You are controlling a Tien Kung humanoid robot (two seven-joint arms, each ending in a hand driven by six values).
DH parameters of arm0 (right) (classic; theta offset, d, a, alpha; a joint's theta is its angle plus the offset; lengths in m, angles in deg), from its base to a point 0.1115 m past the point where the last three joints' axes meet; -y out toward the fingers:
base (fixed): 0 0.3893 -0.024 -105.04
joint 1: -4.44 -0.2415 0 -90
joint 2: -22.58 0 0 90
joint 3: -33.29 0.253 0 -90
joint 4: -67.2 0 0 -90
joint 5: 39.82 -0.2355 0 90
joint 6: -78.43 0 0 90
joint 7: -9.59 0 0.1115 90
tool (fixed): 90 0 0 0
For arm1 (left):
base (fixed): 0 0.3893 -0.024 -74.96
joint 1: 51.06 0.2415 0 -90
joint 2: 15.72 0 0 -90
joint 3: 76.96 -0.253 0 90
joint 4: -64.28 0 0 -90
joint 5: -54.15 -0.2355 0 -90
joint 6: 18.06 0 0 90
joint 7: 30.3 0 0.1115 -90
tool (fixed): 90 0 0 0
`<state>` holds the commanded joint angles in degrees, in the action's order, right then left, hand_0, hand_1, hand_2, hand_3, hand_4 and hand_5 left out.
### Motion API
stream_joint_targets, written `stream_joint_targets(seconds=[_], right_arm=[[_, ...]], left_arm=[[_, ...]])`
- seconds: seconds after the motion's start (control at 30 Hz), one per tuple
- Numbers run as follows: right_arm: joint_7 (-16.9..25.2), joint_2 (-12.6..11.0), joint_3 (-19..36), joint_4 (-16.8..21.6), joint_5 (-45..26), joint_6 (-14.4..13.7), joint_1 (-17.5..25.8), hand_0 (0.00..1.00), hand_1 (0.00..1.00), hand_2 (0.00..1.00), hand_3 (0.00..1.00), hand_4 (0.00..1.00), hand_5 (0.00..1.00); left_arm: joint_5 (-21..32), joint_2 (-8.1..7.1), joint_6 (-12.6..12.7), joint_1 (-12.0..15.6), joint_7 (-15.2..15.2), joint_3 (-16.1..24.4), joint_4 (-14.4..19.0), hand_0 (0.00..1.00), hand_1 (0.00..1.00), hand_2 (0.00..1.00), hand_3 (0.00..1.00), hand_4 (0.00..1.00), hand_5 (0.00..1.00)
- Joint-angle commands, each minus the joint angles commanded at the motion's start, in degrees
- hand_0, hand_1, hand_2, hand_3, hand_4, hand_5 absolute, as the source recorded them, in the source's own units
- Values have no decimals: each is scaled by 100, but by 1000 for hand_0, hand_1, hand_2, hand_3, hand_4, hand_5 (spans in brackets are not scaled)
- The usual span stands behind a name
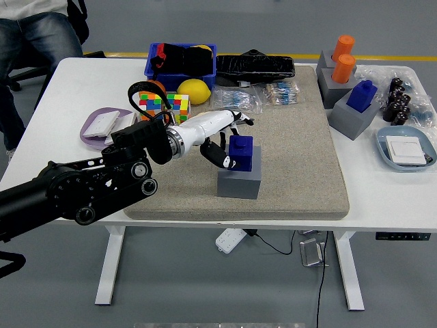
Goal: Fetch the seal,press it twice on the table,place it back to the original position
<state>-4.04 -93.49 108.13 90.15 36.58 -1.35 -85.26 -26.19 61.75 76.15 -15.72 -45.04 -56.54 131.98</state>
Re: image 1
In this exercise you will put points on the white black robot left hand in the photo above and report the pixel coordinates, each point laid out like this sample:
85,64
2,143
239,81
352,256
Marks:
208,124

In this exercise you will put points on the blue square seal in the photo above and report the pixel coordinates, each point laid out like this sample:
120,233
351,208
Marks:
242,153
362,97

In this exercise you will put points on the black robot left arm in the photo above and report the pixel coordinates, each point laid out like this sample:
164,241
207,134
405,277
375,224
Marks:
68,191

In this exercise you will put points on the grey square seal holder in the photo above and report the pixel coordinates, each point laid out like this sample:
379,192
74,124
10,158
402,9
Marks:
348,123
239,186

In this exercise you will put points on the grey round-hole seal holder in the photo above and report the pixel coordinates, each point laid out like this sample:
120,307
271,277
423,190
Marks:
333,94
324,63

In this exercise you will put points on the orange cylinder seal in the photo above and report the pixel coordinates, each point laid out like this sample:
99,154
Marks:
344,46
343,70

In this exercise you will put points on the multicolour puzzle cube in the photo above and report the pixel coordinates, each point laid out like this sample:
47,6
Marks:
181,106
150,102

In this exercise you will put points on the clear bag of blue resistors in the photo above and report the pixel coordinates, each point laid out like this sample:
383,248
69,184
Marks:
235,99

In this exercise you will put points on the yellow lemon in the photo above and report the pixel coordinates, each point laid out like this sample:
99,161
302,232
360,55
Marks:
193,90

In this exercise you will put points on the blue plastic bin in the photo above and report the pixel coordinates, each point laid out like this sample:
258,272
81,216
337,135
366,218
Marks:
170,80

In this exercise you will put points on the orange fruit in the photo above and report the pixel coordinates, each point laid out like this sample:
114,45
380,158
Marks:
162,85

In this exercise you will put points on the black cloth bag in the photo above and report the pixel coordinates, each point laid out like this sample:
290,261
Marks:
191,61

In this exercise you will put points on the black plastic-wrapped long object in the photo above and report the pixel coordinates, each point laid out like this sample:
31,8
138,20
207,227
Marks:
256,66

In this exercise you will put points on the yellow item in bin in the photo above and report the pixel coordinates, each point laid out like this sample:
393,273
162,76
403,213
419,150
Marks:
203,46

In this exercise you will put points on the clear bag of brown resistors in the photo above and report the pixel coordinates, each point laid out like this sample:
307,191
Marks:
281,94

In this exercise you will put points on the grey-brown table mat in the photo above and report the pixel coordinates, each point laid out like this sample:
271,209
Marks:
293,171

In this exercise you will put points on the black power plug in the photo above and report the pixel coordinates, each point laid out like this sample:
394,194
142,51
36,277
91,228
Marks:
252,232

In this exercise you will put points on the white power strip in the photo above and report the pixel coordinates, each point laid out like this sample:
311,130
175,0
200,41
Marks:
228,241

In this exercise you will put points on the purple plastic tray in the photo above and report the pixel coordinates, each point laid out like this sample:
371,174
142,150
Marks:
89,118

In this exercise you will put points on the black office chair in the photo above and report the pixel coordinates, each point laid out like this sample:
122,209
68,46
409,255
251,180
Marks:
78,24

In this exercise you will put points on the white table leg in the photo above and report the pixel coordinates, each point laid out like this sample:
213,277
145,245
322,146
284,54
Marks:
109,266
348,270

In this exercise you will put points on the light blue plastic tray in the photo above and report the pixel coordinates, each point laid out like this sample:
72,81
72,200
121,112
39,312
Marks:
382,136

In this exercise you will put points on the clear plastic bag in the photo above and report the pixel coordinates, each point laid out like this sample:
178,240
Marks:
375,73

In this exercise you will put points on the clear bag of black capacitors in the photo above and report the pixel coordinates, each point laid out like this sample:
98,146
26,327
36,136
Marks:
396,102

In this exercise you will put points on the person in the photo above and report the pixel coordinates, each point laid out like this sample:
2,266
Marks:
34,34

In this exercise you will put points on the clear bag of blue parts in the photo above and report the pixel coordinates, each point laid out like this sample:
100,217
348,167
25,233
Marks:
425,114

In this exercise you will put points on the small dark electronic part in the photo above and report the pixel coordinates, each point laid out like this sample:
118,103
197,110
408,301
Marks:
427,158

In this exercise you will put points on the black table control panel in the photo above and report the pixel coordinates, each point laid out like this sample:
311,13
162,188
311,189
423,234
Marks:
403,236

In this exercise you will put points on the white wall switch panel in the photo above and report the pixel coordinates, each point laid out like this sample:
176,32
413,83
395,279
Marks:
406,150
100,121
128,119

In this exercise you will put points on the silver metal bracket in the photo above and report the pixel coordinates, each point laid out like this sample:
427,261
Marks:
310,253

